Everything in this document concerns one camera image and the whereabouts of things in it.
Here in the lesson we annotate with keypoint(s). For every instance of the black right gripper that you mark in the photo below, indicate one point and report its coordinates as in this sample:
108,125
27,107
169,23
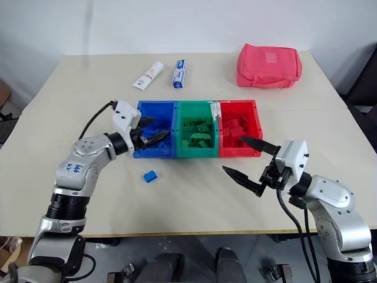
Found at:
274,177

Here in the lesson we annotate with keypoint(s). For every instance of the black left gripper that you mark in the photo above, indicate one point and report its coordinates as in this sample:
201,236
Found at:
138,141

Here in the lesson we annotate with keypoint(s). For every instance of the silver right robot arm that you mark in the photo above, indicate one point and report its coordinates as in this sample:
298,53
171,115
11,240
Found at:
332,191

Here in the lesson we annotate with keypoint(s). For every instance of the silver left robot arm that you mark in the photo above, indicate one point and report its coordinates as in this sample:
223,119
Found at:
88,147

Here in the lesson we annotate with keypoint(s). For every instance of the blue toy block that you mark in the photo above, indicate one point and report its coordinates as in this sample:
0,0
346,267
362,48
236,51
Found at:
159,125
165,144
150,177

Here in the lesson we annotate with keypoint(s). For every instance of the red plastic bin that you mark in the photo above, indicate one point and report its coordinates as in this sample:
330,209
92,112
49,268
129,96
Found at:
235,152

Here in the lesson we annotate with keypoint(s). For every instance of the blue plastic bin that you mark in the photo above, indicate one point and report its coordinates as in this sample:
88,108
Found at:
153,153

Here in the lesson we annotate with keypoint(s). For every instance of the red toy block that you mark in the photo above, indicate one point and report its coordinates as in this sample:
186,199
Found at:
226,132
236,131
231,122

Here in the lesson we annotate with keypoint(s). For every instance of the small green toy block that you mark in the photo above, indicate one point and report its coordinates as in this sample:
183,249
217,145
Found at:
184,144

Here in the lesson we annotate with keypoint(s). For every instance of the green studded toy block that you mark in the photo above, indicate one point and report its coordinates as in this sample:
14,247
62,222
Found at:
202,127
188,124

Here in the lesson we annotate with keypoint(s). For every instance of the green arch toy block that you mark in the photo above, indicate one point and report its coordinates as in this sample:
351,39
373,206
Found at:
200,136

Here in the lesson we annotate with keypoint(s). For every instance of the green sloped toy block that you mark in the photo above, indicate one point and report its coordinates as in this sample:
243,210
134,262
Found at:
203,143

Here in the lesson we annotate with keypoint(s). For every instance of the green plastic bin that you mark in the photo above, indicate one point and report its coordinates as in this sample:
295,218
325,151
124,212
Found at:
197,152

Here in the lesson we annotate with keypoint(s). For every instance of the white toothpaste tube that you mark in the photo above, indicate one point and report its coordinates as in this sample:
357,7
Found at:
147,76

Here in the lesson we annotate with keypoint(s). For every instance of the white tape strip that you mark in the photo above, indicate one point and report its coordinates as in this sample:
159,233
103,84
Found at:
215,111

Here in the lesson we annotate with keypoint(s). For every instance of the blue white toothpaste box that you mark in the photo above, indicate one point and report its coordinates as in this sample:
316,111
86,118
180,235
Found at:
179,73

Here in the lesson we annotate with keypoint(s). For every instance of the pink fabric pouch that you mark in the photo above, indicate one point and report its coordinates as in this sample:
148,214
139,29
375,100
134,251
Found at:
268,67

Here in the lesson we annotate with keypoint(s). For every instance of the dark rounded shape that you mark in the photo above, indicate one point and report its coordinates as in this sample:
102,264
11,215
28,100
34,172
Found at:
231,265
165,265

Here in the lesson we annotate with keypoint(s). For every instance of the metal table clamp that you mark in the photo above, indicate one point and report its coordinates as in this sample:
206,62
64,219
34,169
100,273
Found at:
129,269
282,272

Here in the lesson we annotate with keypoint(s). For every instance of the dark office chair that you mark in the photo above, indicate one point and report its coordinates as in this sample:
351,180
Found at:
365,76

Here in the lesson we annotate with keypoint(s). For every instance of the black chair base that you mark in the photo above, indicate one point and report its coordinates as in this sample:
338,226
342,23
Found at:
7,126

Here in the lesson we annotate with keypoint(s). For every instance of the brown cardboard box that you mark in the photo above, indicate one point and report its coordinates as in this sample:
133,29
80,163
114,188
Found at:
4,94

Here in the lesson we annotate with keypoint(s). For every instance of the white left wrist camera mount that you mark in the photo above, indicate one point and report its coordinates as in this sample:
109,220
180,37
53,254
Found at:
125,113

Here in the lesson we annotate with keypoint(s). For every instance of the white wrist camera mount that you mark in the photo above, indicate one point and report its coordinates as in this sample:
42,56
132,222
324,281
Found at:
125,113
294,156

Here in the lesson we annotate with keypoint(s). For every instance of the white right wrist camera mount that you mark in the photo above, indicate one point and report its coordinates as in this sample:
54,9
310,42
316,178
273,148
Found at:
294,156

